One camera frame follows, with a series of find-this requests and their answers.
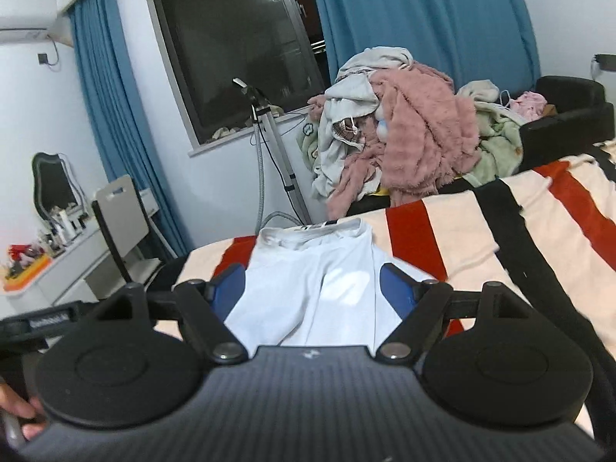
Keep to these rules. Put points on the pink cloth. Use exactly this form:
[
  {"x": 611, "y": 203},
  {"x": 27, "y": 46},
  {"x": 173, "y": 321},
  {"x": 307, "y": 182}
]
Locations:
[{"x": 529, "y": 103}]

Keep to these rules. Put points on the white pants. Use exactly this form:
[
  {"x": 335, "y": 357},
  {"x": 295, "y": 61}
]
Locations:
[{"x": 308, "y": 288}]

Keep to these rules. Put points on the white chair with black frame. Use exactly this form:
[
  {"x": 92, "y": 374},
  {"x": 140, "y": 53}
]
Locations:
[{"x": 120, "y": 211}]

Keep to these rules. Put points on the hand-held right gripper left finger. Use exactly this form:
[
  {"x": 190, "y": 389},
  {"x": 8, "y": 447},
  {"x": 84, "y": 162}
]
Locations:
[{"x": 230, "y": 293}]

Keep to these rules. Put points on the white dresser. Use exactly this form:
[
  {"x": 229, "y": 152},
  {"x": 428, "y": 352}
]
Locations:
[{"x": 82, "y": 255}]

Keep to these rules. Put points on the plaid cloth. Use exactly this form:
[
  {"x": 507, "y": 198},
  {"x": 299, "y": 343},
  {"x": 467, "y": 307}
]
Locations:
[{"x": 349, "y": 134}]

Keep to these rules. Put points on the blue curtain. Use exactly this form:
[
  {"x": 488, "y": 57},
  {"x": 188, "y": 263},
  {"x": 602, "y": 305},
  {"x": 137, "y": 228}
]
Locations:
[
  {"x": 433, "y": 9},
  {"x": 110, "y": 106}
]

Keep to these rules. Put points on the white air conditioner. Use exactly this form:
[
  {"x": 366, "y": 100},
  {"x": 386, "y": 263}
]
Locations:
[{"x": 24, "y": 33}]

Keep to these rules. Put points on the pink fuzzy garment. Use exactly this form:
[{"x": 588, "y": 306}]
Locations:
[{"x": 423, "y": 130}]

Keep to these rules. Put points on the off-white hooded garment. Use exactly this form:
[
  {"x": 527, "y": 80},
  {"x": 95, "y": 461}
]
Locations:
[{"x": 346, "y": 96}]

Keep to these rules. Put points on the orange tray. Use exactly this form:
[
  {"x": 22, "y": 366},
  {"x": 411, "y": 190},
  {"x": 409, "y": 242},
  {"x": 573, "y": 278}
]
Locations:
[{"x": 26, "y": 274}]

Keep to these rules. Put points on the dark window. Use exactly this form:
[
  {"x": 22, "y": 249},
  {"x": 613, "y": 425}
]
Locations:
[{"x": 231, "y": 33}]

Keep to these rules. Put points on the black armchair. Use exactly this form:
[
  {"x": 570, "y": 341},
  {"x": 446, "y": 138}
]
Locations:
[{"x": 572, "y": 125}]

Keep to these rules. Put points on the white tripod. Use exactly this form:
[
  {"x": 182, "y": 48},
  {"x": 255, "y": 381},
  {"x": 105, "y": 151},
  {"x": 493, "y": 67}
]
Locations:
[{"x": 276, "y": 139}]

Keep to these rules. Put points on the cream cloth bundle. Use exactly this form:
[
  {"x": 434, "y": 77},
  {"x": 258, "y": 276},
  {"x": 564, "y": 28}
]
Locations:
[{"x": 226, "y": 134}]

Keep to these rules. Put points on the white and blue plush item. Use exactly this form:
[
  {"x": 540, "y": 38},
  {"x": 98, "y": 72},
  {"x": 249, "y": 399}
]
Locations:
[{"x": 382, "y": 122}]

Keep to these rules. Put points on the green fleece garment with patch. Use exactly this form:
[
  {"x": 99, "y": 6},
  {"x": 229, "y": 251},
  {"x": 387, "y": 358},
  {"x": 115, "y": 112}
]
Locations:
[{"x": 307, "y": 142}]

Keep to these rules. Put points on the group of toiletry bottles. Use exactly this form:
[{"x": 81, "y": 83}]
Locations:
[{"x": 65, "y": 231}]

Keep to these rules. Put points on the light green fleece cloth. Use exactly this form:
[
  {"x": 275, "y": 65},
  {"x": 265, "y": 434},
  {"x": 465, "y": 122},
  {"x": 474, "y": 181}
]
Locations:
[{"x": 500, "y": 139}]

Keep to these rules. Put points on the cream fuzzy cloth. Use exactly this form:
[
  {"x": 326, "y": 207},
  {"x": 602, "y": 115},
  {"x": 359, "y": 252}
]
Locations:
[{"x": 479, "y": 92}]

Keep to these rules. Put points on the wavy-framed mirror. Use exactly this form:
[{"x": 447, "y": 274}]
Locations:
[{"x": 53, "y": 183}]

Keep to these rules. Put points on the striped fleece blanket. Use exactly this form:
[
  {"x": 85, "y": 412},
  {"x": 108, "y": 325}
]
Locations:
[{"x": 481, "y": 250}]

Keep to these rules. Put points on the person's left hand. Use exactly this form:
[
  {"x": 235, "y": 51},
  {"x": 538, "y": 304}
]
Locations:
[{"x": 17, "y": 402}]

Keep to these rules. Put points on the red ornament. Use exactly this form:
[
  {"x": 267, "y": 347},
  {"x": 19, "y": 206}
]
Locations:
[{"x": 24, "y": 252}]

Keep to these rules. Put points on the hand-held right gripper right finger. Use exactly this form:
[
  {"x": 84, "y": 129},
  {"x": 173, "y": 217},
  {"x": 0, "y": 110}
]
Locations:
[{"x": 395, "y": 291}]

